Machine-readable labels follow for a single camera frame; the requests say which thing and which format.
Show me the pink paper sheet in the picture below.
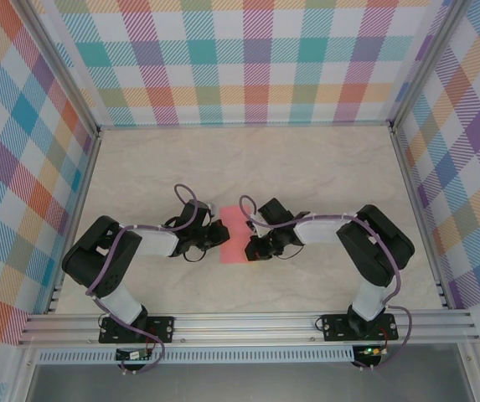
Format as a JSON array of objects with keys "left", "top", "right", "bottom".
[{"left": 219, "top": 205, "right": 254, "bottom": 265}]

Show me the grey metal panel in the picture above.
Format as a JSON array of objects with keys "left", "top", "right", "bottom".
[{"left": 25, "top": 363, "right": 475, "bottom": 402}]

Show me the thin black right gripper cable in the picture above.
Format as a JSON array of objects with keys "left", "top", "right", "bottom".
[{"left": 278, "top": 242, "right": 304, "bottom": 260}]

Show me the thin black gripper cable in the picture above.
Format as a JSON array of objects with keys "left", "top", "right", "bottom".
[
  {"left": 278, "top": 242, "right": 304, "bottom": 260},
  {"left": 182, "top": 247, "right": 208, "bottom": 264}
]

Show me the thin black left gripper cable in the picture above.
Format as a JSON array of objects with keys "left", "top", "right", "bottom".
[{"left": 182, "top": 247, "right": 208, "bottom": 264}]

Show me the long aluminium base rail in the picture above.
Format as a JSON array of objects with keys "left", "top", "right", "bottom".
[{"left": 17, "top": 309, "right": 480, "bottom": 347}]

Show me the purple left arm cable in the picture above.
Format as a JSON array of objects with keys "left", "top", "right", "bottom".
[{"left": 85, "top": 183, "right": 199, "bottom": 375}]

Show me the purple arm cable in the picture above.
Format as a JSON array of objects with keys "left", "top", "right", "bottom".
[
  {"left": 239, "top": 194, "right": 413, "bottom": 372},
  {"left": 85, "top": 183, "right": 199, "bottom": 375}
]

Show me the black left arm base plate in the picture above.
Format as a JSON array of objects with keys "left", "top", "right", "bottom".
[{"left": 98, "top": 316, "right": 177, "bottom": 344}]

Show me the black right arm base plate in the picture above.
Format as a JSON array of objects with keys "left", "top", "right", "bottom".
[{"left": 322, "top": 312, "right": 399, "bottom": 343}]

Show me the thin aluminium wall rail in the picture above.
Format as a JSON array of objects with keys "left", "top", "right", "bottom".
[{"left": 99, "top": 121, "right": 394, "bottom": 129}]

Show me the aluminium table edge rail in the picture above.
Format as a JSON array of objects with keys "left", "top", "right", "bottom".
[
  {"left": 44, "top": 127, "right": 103, "bottom": 315},
  {"left": 389, "top": 125, "right": 452, "bottom": 313}
]

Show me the perforated metal cable tray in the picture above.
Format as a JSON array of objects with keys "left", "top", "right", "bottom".
[{"left": 36, "top": 345, "right": 356, "bottom": 365}]

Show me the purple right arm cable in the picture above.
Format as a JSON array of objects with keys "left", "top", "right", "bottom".
[{"left": 239, "top": 194, "right": 413, "bottom": 372}]

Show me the aluminium frame post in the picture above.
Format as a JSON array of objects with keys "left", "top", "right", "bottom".
[
  {"left": 390, "top": 0, "right": 471, "bottom": 131},
  {"left": 15, "top": 0, "right": 102, "bottom": 139}
]

